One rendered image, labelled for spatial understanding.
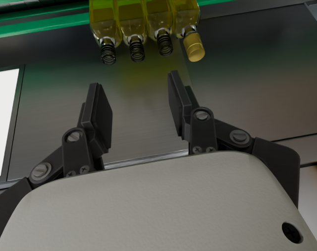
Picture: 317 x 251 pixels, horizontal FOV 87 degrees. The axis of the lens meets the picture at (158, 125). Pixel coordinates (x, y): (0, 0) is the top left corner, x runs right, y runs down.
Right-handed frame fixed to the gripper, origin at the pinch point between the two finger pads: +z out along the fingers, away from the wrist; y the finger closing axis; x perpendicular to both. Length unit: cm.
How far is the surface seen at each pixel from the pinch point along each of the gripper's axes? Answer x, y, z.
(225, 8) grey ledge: -10, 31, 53
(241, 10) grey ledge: -12, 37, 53
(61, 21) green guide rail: -4.7, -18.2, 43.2
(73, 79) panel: -16.9, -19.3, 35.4
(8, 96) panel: -18, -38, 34
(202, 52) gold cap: -7.9, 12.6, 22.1
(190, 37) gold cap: -6.0, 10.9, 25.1
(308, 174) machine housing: -31.1, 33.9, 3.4
